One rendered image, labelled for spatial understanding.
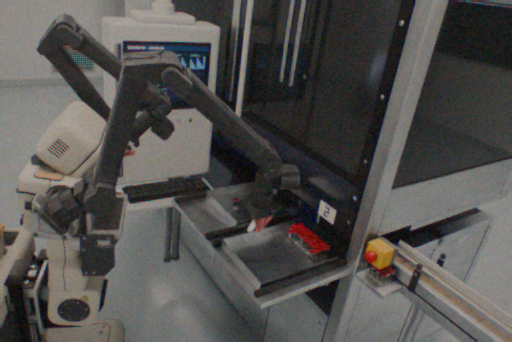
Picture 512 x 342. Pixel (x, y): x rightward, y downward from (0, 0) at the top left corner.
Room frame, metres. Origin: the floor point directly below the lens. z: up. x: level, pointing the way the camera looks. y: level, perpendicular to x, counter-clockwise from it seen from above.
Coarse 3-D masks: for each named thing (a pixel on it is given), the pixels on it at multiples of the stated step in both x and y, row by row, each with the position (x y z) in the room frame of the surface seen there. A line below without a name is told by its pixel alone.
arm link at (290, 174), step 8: (272, 168) 1.04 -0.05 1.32; (288, 168) 1.10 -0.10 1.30; (296, 168) 1.11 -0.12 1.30; (264, 176) 1.05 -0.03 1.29; (272, 176) 1.04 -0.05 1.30; (288, 176) 1.09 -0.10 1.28; (296, 176) 1.09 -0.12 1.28; (280, 184) 1.08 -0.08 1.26; (288, 184) 1.08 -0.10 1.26; (296, 184) 1.09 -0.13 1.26
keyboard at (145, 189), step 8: (136, 184) 1.72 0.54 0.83; (144, 184) 1.73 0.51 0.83; (152, 184) 1.74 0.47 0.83; (160, 184) 1.75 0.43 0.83; (168, 184) 1.76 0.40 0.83; (176, 184) 1.77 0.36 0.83; (184, 184) 1.78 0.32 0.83; (192, 184) 1.81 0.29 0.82; (200, 184) 1.80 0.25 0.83; (128, 192) 1.63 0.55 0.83; (136, 192) 1.64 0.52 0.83; (144, 192) 1.65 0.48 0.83; (152, 192) 1.66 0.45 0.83; (160, 192) 1.67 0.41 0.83; (168, 192) 1.68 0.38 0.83; (176, 192) 1.70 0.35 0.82; (184, 192) 1.72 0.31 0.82; (192, 192) 1.74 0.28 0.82; (200, 192) 1.76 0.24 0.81; (128, 200) 1.59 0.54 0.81; (136, 200) 1.59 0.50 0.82; (144, 200) 1.61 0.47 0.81
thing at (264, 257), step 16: (288, 224) 1.43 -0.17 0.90; (224, 240) 1.25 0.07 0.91; (240, 240) 1.30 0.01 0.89; (256, 240) 1.32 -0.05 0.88; (272, 240) 1.34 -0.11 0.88; (240, 256) 1.21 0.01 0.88; (256, 256) 1.22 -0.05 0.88; (272, 256) 1.24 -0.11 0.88; (288, 256) 1.25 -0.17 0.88; (304, 256) 1.26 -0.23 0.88; (256, 272) 1.13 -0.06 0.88; (272, 272) 1.15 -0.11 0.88; (288, 272) 1.16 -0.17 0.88; (304, 272) 1.15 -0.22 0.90
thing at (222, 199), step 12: (216, 192) 1.62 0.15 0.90; (228, 192) 1.66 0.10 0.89; (240, 192) 1.68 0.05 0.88; (252, 192) 1.70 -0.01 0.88; (216, 204) 1.52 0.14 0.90; (228, 204) 1.56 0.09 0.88; (240, 204) 1.57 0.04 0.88; (288, 204) 1.63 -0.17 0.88; (228, 216) 1.43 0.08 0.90; (240, 216) 1.48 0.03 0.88
